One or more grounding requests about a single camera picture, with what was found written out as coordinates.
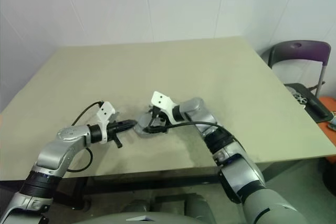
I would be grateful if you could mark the black table frame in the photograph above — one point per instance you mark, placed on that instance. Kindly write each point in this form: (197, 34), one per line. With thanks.
(131, 180)

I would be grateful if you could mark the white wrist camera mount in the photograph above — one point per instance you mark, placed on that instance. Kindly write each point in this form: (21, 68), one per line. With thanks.
(161, 100)
(105, 110)

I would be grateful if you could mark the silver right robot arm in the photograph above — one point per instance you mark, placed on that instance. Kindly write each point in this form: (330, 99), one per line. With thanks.
(194, 106)

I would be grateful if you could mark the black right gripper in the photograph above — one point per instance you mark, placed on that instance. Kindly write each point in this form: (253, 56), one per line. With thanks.
(158, 115)

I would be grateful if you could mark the silver spoked wheel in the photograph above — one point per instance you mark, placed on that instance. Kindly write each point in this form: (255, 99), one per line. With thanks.
(301, 98)

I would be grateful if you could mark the purple chair grey frame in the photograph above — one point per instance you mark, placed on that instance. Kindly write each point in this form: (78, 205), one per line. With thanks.
(302, 49)

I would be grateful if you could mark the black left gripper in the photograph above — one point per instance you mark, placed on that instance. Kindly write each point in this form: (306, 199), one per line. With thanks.
(113, 129)

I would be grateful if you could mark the silver motor stator copper windings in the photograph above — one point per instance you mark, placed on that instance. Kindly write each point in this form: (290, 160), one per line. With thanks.
(141, 132)

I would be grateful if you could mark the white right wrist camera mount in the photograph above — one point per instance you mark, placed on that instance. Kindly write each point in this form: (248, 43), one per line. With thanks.
(161, 100)

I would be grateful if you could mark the orange flat object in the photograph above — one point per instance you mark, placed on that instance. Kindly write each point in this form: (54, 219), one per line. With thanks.
(328, 137)

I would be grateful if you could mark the silver robot torso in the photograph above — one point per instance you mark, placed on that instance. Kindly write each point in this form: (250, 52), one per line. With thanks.
(147, 217)

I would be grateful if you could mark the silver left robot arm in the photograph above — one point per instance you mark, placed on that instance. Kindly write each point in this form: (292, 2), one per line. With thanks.
(65, 134)

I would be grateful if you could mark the small dark grey rounded shape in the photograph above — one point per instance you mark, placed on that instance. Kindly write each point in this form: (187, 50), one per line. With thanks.
(139, 205)

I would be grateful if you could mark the small blue white object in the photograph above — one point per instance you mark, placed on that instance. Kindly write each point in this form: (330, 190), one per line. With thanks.
(333, 123)

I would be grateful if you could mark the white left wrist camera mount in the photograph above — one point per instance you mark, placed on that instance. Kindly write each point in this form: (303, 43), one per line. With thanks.
(105, 110)

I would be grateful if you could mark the black tray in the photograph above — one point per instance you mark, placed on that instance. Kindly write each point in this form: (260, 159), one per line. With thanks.
(298, 86)

